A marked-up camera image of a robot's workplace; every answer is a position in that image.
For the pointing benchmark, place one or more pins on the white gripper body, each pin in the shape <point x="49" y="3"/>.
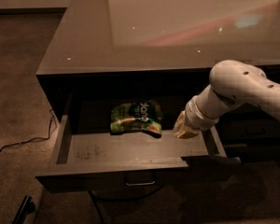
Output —
<point x="193" y="117"/>

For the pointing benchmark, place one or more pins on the drawer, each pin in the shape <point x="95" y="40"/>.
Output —
<point x="253" y="152"/>
<point x="115" y="159"/>
<point x="248" y="129"/>

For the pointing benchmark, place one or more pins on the black object on floor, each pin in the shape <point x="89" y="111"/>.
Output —
<point x="26" y="208"/>

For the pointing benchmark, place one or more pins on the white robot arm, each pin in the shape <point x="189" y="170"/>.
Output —
<point x="231" y="84"/>

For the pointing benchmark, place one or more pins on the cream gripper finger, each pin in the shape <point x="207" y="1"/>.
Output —
<point x="183" y="131"/>

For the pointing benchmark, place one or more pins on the green chip bag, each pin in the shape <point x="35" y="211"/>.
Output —
<point x="145" y="117"/>

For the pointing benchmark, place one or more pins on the dark grey drawer cabinet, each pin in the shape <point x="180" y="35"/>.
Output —
<point x="108" y="52"/>

